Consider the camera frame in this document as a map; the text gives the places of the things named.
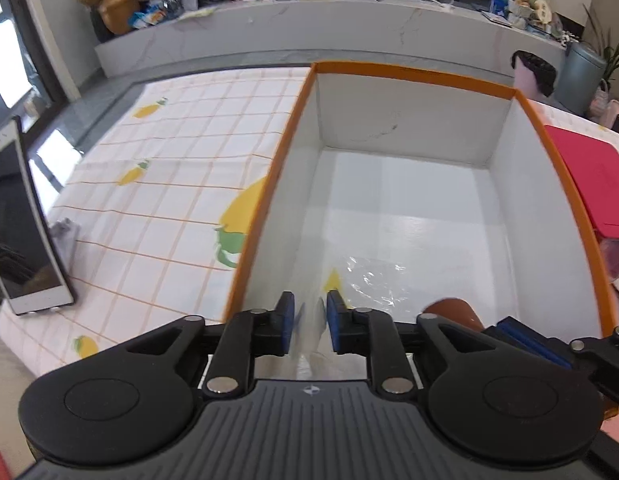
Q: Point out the marble TV console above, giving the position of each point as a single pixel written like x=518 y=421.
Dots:
x=395 y=27

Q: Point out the white smartphone on stand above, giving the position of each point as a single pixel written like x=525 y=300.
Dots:
x=32 y=276

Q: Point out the orange white cardboard box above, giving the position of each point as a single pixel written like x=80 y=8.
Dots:
x=454 y=177

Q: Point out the pink space heater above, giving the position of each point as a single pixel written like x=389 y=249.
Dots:
x=610 y=117

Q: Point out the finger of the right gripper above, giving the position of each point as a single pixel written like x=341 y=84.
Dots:
x=596 y=358

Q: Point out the potted green plant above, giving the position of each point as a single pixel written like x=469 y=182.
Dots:
x=599 y=39

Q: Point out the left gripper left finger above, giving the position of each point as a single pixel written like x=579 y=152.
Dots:
x=248 y=335

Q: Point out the brown round object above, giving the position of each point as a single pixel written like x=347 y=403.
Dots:
x=458 y=311

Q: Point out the grey-blue pedal bin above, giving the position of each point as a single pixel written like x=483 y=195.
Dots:
x=579 y=78

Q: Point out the pink trash bin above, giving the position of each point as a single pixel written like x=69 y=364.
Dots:
x=534 y=77

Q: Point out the clear plastic bag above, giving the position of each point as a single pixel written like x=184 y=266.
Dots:
x=362 y=283

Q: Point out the lemon pattern checked tablecloth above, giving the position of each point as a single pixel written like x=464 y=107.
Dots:
x=161 y=202

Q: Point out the golden vase with dried flowers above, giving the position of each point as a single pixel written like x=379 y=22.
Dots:
x=110 y=18

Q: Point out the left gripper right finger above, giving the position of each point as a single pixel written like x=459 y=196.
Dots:
x=373 y=335

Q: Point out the red box lid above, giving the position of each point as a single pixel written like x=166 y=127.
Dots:
x=594 y=167

